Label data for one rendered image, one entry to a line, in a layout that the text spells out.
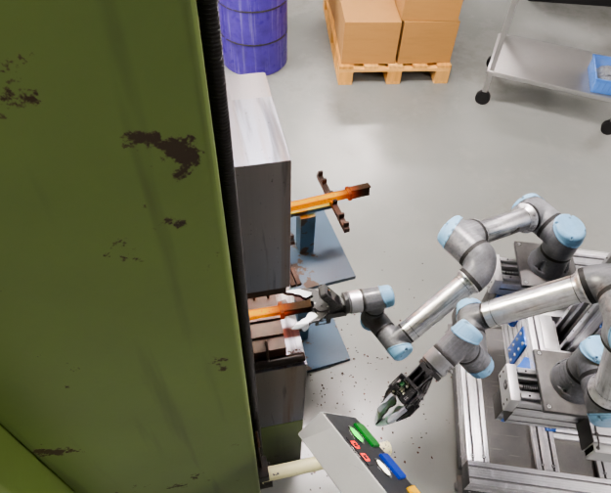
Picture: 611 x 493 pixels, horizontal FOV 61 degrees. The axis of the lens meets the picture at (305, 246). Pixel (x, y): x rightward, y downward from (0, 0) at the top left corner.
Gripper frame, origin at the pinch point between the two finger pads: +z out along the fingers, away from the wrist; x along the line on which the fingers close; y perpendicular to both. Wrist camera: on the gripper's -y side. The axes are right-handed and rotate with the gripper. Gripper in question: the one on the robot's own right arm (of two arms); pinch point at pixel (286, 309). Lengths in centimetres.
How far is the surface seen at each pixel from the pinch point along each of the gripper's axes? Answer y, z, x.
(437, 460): 100, -63, -28
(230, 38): 70, -13, 300
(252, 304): 0.7, 10.5, 4.3
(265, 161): -77, 7, -17
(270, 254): -50, 7, -17
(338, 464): -18, -1, -55
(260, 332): 0.9, 9.6, -6.0
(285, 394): 27.6, 3.5, -15.8
